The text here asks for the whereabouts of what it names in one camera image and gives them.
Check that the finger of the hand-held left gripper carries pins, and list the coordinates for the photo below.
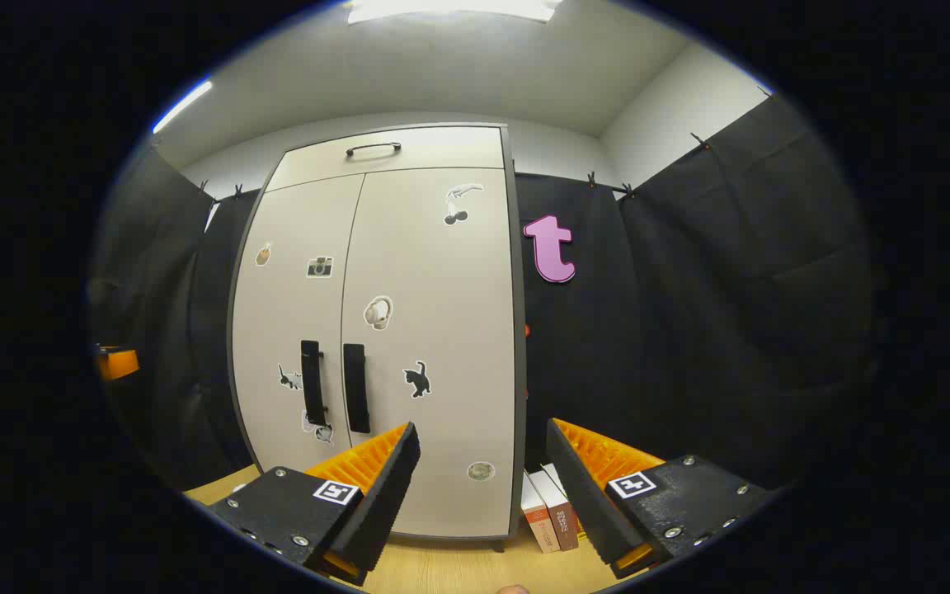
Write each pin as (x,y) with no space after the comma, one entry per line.
(119,364)

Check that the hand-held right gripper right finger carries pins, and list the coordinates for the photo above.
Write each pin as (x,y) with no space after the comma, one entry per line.
(582,487)

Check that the white orange book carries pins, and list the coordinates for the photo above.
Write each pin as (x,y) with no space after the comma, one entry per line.
(539,520)

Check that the brown book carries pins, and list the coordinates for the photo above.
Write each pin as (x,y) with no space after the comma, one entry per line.
(562,516)

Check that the narrow ceiling light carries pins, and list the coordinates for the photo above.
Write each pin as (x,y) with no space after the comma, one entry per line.
(182,106)

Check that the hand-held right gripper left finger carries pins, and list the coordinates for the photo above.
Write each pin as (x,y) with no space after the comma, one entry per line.
(384,487)

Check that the wide ceiling light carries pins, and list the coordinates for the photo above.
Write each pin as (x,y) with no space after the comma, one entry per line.
(450,8)

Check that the white cabinet door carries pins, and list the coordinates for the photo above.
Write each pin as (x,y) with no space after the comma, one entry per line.
(450,346)
(293,313)

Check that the white double-door shoe cabinet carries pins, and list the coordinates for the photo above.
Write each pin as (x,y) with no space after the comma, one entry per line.
(442,148)

